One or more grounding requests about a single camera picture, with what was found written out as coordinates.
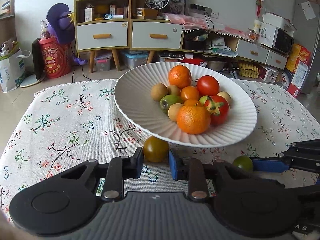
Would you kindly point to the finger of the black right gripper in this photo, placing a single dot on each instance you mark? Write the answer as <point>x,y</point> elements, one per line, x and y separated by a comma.
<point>303,155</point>

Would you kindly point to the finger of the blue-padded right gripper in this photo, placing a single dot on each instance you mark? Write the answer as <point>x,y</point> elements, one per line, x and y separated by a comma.
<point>270,165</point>

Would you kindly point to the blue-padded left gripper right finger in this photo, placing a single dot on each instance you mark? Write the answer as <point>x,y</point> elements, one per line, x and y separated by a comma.
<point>197,173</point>

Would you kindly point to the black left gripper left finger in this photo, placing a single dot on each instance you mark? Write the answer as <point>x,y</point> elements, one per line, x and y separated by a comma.
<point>89,173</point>

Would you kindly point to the green tomato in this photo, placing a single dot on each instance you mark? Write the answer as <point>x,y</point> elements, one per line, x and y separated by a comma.
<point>167,101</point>
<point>243,162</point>
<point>204,100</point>

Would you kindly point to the dark yellow-green tomato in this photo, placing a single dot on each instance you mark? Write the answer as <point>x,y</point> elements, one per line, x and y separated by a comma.
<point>155,150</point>

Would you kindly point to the orange mandarin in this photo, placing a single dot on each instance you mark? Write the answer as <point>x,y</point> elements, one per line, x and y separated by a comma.
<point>193,119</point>
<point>180,76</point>

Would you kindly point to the large red tomato with stem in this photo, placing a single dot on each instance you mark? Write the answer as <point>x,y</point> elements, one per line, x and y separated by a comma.
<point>218,107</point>

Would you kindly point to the brown longan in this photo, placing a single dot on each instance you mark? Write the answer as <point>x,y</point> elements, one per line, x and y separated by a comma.
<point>158,91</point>
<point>174,90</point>
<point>174,110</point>
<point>226,96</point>

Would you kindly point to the white ribbed plate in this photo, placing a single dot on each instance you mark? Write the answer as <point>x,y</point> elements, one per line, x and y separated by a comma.
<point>133,99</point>

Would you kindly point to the small orange tomato lower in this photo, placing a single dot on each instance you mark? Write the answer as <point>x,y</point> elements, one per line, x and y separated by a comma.
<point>192,102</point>

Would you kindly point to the small orange tomato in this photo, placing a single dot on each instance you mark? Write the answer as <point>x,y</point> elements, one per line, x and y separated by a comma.
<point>192,102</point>
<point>189,93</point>

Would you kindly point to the small orange tomato upper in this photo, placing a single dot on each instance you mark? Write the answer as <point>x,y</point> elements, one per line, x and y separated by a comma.
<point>189,93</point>

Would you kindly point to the brown longan in plate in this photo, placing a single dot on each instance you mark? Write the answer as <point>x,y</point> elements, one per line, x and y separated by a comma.
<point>174,90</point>

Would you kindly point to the red tomato in plate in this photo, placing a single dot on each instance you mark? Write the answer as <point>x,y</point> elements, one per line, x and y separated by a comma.
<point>208,85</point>

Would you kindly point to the yellow egg tray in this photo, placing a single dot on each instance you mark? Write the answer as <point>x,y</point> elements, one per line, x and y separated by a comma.
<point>247,69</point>

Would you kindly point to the clear storage box pink label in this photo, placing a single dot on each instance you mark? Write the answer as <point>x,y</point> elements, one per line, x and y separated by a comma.
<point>103,62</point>

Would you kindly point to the clear storage box blue lid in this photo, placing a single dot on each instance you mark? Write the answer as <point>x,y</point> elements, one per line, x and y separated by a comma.
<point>134,58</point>

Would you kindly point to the red box under stand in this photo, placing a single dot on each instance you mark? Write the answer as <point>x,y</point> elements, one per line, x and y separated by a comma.
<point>195,61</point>

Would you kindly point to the black panel heater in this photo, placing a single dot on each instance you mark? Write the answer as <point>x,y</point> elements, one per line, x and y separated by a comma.
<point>38,64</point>

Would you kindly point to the red snack bucket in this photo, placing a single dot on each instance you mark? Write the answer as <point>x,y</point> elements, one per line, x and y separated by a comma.
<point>56,57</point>

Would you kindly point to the low tv stand with drawers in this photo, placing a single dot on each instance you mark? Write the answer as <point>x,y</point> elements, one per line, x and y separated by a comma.
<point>232,45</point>

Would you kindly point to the white paper shopping bag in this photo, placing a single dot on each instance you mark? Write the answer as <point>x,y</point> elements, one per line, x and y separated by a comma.
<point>12,65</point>

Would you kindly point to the pink cloth on stand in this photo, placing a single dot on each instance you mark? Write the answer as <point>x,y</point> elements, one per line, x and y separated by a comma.
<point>206,23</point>

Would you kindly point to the wooden cabinet with white drawers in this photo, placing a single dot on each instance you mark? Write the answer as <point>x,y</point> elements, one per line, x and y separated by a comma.
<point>129,32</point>

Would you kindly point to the purple plush hat toy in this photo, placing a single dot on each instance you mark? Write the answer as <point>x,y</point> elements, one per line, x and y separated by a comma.
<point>61,23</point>

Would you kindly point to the wooden bookshelf left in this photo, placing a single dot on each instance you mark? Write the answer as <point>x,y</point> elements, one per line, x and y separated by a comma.
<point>7,23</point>

